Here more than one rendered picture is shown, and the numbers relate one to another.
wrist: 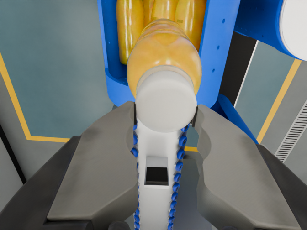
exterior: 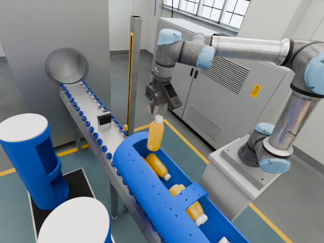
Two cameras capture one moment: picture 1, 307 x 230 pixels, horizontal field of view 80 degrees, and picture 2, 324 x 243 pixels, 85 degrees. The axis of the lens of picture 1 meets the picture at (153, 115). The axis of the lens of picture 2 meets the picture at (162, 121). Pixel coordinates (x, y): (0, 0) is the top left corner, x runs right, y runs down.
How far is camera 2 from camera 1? 70 cm
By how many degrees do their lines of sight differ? 35
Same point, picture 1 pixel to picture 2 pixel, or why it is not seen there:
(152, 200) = (90, 107)
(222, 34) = (135, 164)
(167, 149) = (102, 135)
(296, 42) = (85, 201)
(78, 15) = not seen: hidden behind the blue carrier
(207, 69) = (132, 152)
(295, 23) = (93, 206)
